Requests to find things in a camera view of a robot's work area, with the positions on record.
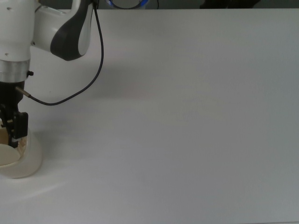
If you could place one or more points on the blue-lit round device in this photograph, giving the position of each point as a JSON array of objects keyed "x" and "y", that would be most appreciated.
[{"x": 127, "y": 3}]

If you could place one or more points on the white paper trash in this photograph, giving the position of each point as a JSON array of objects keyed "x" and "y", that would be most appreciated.
[{"x": 23, "y": 145}]

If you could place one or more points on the small white lidded bin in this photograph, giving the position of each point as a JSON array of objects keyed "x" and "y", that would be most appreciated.
[{"x": 32, "y": 156}]

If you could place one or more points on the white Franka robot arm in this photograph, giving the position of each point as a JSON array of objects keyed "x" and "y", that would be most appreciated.
[{"x": 16, "y": 30}]

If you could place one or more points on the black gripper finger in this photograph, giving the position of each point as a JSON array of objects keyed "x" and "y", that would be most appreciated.
[{"x": 21, "y": 124}]

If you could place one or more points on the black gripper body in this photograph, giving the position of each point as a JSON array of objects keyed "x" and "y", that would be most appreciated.
[{"x": 10, "y": 95}]

